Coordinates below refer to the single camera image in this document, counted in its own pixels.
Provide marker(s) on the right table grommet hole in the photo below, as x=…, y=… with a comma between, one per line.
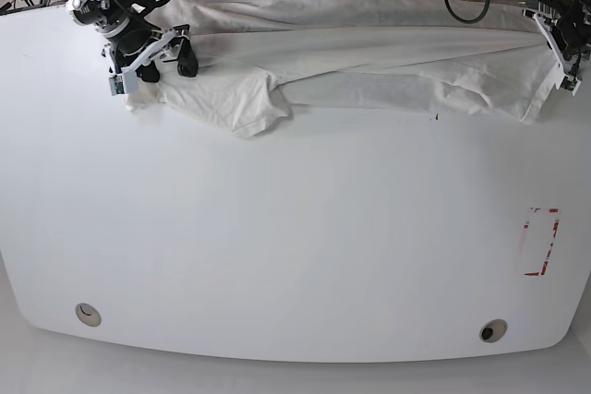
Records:
x=493, y=331

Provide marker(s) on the white printed T-shirt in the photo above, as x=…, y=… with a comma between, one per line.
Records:
x=258, y=59

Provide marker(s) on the left table grommet hole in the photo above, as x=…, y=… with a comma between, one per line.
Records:
x=88, y=315

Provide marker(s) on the red tape rectangle marking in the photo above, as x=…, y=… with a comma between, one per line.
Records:
x=537, y=241

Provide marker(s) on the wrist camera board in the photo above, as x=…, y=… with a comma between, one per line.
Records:
x=122, y=84
x=570, y=83

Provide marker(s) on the table grommet hole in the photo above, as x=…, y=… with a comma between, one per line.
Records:
x=88, y=315
x=493, y=331

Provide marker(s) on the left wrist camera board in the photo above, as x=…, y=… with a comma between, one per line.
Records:
x=570, y=83

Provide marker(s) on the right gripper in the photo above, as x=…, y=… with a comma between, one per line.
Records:
x=133, y=43

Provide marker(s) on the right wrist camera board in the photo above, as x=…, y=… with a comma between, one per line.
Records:
x=122, y=84

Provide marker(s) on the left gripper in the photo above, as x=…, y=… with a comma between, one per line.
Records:
x=567, y=33

